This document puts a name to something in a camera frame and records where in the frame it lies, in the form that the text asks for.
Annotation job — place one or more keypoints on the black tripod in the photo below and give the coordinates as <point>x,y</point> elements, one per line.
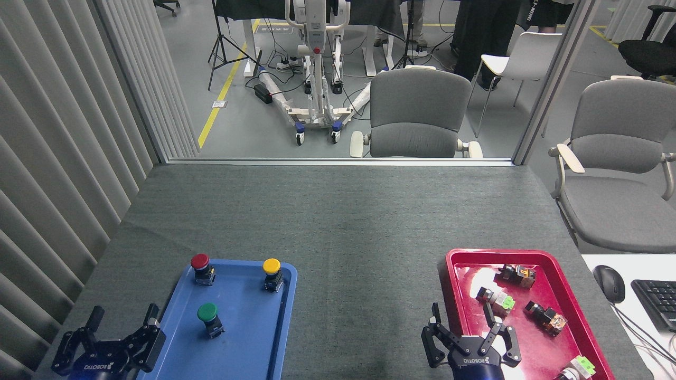
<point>221,39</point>

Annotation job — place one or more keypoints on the white switch with green block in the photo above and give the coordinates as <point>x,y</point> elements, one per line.
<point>578,368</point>

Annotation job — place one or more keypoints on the black swivel chair base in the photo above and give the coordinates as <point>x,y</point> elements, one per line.
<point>168,5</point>

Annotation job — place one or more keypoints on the black switch with clear orange block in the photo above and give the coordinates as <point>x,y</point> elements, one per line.
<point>546,318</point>

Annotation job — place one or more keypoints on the grey chair with cream armrests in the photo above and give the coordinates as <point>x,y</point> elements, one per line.
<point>618,158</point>
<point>414,105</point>

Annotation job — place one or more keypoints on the white power strip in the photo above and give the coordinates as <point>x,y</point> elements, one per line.
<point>288,64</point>

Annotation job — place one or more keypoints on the black office chair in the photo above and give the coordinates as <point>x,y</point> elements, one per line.
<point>647,55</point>

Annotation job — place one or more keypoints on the yellow push button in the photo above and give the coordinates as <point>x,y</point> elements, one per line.
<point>271,265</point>

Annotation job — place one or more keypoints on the silver post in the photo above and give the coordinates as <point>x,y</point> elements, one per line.
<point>554,79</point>

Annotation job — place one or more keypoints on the white desk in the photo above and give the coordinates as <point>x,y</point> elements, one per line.
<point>623,338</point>

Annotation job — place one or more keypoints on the green push button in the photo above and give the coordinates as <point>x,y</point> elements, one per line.
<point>207,312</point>

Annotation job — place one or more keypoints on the black power box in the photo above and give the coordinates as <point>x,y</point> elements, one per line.
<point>262,93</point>

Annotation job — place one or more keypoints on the blue plastic tray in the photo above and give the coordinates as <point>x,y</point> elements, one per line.
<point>243,327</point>

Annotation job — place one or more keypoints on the red plastic tray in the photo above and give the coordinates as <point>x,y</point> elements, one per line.
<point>544,348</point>

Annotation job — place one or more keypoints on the grey switch with green block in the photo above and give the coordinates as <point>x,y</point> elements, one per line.
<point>497,301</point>

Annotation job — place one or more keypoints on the white stand on wheels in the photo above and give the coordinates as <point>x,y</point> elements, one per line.
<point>316,37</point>

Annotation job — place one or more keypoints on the white plastic chair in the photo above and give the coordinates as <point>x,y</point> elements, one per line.
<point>528,55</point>

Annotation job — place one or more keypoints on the black keyboard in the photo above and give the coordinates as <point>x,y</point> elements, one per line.
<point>657,303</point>

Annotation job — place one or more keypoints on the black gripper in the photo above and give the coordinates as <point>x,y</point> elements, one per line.
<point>105,361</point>
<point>472,367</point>

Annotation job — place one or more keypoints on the person in dark trousers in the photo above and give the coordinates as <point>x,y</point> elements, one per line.
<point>483,37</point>

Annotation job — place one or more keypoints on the person in grey trousers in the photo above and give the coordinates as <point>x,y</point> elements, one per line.
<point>417,21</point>

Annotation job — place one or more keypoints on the red push button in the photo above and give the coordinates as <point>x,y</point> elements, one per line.
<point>199,261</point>

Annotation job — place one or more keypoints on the black computer mouse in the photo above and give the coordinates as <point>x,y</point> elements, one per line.
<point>609,284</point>

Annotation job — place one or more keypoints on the person in black skirt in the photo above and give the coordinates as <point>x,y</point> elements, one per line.
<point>549,11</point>

